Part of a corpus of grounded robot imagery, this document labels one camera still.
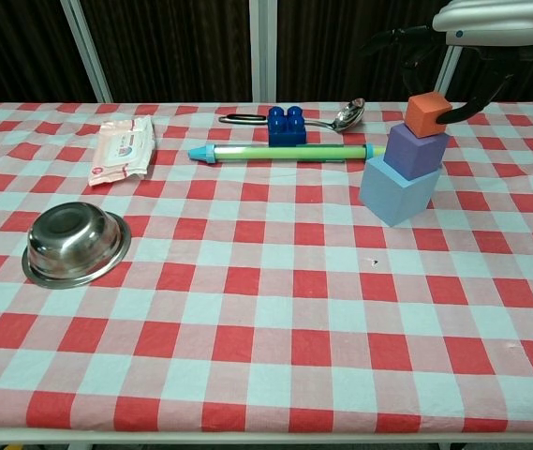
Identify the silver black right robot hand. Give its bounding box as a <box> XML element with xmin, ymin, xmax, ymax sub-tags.
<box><xmin>363</xmin><ymin>0</ymin><xmax>533</xmax><ymax>126</ymax></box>

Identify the small orange foam cube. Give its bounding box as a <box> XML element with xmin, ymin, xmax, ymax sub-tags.
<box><xmin>405</xmin><ymin>92</ymin><xmax>453</xmax><ymax>139</ymax></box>

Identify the medium purple foam cube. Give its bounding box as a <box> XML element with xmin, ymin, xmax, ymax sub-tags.
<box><xmin>383</xmin><ymin>122</ymin><xmax>452</xmax><ymax>182</ymax></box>

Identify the large light blue foam cube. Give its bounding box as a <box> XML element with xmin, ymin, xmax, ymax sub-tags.
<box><xmin>358</xmin><ymin>156</ymin><xmax>442</xmax><ymax>229</ymax></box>

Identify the stainless steel ladle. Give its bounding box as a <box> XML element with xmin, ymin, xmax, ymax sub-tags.
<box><xmin>218</xmin><ymin>97</ymin><xmax>366</xmax><ymax>135</ymax></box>

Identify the blue toy building brick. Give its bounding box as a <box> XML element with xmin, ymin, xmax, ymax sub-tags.
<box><xmin>267</xmin><ymin>105</ymin><xmax>307</xmax><ymax>147</ymax></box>

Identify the green teal water squirter tube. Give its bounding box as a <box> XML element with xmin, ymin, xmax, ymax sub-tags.
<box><xmin>186</xmin><ymin>142</ymin><xmax>388</xmax><ymax>166</ymax></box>

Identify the red white checkered tablecloth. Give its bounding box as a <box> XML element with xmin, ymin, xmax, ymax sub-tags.
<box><xmin>0</xmin><ymin>101</ymin><xmax>533</xmax><ymax>435</ymax></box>

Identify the pink wet wipes pack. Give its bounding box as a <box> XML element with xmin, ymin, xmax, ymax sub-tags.
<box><xmin>87</xmin><ymin>115</ymin><xmax>156</xmax><ymax>188</ymax></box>

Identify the upturned stainless steel bowl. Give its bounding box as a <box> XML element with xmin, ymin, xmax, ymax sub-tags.
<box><xmin>21</xmin><ymin>202</ymin><xmax>133</xmax><ymax>290</ymax></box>

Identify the white metal frame post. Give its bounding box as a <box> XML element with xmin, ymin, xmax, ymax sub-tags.
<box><xmin>429</xmin><ymin>41</ymin><xmax>466</xmax><ymax>103</ymax></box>
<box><xmin>248</xmin><ymin>0</ymin><xmax>278</xmax><ymax>103</ymax></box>
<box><xmin>59</xmin><ymin>0</ymin><xmax>114</xmax><ymax>104</ymax></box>

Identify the white table edge frame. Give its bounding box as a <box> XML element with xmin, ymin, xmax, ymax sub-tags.
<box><xmin>0</xmin><ymin>425</ymin><xmax>533</xmax><ymax>450</ymax></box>

